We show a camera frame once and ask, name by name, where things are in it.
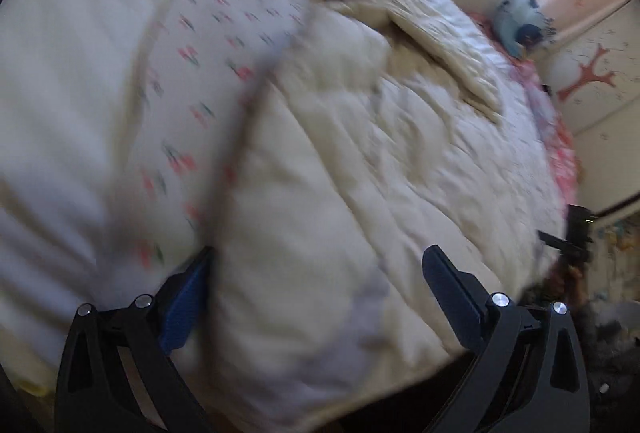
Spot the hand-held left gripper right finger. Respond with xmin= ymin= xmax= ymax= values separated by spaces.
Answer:
xmin=421 ymin=245 xmax=592 ymax=433

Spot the blue cartoon pillow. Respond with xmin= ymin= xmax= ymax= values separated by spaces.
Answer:
xmin=491 ymin=0 xmax=559 ymax=60

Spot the cream cherry-print quilt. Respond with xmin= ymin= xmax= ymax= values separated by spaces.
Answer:
xmin=0 ymin=0 xmax=573 ymax=424

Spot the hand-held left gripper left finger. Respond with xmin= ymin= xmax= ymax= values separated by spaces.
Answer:
xmin=54 ymin=245 xmax=221 ymax=433

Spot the pink floral bed sheet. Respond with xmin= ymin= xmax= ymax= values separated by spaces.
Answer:
xmin=470 ymin=10 xmax=584 ymax=196

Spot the tree-print wardrobe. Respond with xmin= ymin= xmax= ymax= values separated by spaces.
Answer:
xmin=541 ymin=0 xmax=640 ymax=219

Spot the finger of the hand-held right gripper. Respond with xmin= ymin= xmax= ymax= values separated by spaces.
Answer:
xmin=538 ymin=230 xmax=571 ymax=251

